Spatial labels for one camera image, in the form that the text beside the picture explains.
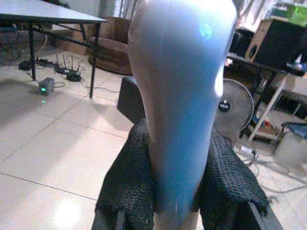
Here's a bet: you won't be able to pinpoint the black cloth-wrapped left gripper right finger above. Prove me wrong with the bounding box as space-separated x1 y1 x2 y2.
191 124 284 230

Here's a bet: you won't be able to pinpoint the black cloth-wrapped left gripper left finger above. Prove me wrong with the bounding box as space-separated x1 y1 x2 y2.
91 76 159 230

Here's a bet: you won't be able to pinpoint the silver blue broom handle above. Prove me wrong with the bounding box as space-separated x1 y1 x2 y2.
128 0 238 230

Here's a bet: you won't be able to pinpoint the white floor fan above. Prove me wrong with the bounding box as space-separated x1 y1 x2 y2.
214 78 255 145

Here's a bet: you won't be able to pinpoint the white power adapter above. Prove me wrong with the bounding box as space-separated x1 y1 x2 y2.
239 145 260 160

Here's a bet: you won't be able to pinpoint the bin with blue bag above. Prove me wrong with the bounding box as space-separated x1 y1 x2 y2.
275 121 307 166

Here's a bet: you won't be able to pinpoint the white metal shelf rack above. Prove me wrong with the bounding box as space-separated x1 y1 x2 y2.
248 76 307 145

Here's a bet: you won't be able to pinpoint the black round disc device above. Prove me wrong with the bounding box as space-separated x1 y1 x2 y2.
65 73 82 82

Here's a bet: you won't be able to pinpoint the small grey box green light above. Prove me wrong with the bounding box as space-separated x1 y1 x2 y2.
38 77 56 96

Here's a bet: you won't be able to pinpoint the black router with antennas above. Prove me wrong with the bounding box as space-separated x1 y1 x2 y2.
54 54 75 75

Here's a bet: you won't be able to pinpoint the black desk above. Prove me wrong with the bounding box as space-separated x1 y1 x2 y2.
226 52 307 78

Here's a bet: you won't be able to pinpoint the brown round armchair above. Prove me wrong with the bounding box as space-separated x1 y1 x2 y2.
87 16 135 75

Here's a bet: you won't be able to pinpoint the black power strip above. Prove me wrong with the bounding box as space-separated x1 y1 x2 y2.
37 58 57 68

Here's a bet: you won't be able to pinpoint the wooden speaker black front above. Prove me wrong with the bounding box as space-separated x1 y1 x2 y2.
244 18 307 70

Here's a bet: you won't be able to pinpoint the black power adapter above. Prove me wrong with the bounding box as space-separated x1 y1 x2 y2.
18 60 31 71

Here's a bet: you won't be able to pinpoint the grey folding table black legs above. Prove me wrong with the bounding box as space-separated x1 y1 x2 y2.
0 0 108 99

